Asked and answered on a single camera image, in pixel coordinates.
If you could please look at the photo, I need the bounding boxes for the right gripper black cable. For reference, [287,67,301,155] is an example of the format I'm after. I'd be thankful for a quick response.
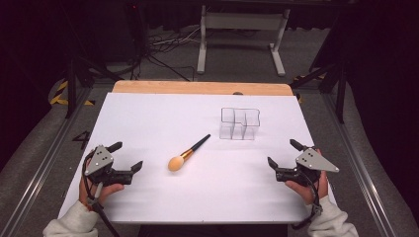
[291,171,324,231]

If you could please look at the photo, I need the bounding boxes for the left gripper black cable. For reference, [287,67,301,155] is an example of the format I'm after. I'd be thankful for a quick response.
[82,154,122,237]

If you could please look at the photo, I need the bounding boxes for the clear acrylic organizer box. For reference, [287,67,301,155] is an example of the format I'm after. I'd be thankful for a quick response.
[218,107,261,141]

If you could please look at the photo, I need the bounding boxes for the makeup brush with black handle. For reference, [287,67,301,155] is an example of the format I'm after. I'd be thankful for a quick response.
[167,133,211,173]

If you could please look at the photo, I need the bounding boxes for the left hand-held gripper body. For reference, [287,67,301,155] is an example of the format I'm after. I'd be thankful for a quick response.
[83,144,135,187]

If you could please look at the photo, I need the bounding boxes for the person's right hand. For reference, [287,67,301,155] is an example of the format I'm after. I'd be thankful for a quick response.
[284,149,329,205]

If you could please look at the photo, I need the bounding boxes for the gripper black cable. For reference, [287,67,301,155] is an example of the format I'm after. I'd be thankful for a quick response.
[82,154,122,237]
[291,171,324,231]

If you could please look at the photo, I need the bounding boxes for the white metal stand frame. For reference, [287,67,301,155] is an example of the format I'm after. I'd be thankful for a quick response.
[196,4,292,77]

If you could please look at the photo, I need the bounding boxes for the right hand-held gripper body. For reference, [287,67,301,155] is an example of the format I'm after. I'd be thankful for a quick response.
[275,146,340,188]

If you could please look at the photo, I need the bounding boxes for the bundle of floor cables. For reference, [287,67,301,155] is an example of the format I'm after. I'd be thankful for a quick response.
[115,26,202,83]

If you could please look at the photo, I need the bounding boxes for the white table mat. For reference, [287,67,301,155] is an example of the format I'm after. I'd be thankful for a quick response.
[57,92,338,225]

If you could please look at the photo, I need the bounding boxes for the black tripod stand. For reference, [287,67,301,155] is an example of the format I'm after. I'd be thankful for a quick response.
[289,13,350,124]
[58,3,125,119]

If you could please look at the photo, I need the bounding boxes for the person's left hand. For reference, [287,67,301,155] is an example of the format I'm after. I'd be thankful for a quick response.
[78,175,126,208]

